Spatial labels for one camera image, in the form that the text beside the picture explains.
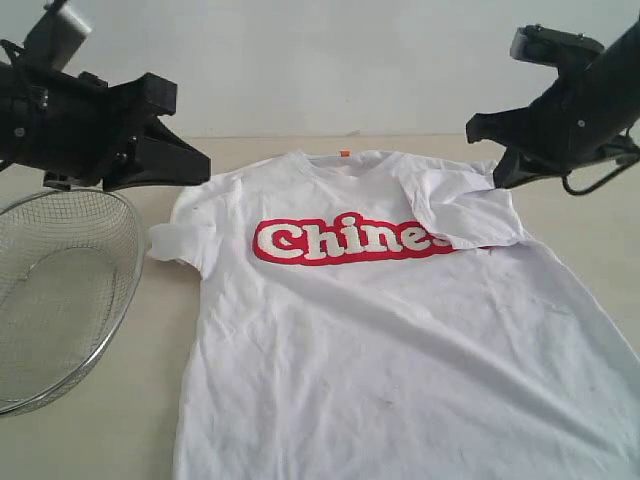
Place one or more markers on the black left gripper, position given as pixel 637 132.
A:
pixel 78 130

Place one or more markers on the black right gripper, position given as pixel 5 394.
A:
pixel 581 120

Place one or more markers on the white t-shirt red logo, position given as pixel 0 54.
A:
pixel 389 317

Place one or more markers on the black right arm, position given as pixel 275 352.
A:
pixel 588 179

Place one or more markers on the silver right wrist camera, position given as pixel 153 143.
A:
pixel 553 48

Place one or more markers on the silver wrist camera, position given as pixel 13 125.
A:
pixel 57 36
pixel 553 48

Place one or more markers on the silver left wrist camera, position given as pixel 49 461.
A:
pixel 57 36

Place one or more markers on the silver wire mesh basket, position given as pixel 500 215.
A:
pixel 71 262

